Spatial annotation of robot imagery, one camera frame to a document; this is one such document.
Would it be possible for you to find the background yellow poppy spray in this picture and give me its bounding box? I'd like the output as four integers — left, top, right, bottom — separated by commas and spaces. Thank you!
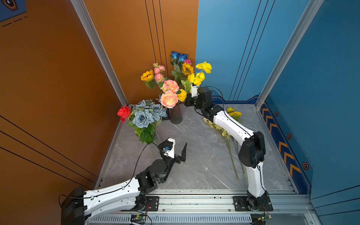
183, 61, 212, 92

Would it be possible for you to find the yellow rose spray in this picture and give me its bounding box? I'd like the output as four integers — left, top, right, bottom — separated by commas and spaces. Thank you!
203, 118, 239, 179

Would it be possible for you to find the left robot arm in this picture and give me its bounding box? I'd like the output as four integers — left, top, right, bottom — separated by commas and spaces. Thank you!
60, 138, 187, 225

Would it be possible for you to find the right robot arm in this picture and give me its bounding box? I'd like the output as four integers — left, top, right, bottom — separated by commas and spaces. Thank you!
185, 86, 273, 213

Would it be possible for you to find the dark ribbed vase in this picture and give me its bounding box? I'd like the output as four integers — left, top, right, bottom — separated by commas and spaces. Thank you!
168, 103, 183, 124

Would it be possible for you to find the background bouquet in dark vase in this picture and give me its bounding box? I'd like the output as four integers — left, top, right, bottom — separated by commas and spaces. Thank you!
141, 51, 192, 118

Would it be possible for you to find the grey blue roses bunch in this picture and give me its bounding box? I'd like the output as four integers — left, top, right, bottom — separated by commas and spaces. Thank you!
128, 99, 167, 143

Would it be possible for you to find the left circuit board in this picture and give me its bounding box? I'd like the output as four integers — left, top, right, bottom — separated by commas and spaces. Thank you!
130, 214, 147, 225

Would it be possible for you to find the circuit board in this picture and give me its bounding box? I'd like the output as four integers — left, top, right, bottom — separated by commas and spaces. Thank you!
130, 214, 147, 225
251, 215, 272, 225

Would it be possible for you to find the red rose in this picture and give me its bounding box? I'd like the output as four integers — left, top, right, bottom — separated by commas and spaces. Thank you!
117, 106, 131, 123

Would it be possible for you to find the right circuit board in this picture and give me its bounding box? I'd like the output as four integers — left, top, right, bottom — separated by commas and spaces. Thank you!
251, 215, 272, 225

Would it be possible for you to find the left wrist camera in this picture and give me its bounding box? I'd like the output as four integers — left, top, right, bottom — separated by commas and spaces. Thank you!
158, 138, 175, 159

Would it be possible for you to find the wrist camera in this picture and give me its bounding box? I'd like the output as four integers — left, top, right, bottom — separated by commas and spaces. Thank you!
158, 138, 175, 159
190, 84, 200, 98

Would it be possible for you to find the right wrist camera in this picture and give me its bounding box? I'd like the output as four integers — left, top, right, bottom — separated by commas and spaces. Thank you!
190, 84, 200, 98

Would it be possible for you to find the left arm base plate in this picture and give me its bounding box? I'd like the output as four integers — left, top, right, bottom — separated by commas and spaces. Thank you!
121, 195, 159, 212

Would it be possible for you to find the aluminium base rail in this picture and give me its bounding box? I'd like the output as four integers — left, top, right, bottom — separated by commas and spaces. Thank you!
89, 190, 321, 225

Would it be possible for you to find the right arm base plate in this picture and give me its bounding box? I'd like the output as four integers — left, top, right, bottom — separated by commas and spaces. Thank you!
232, 194, 273, 212

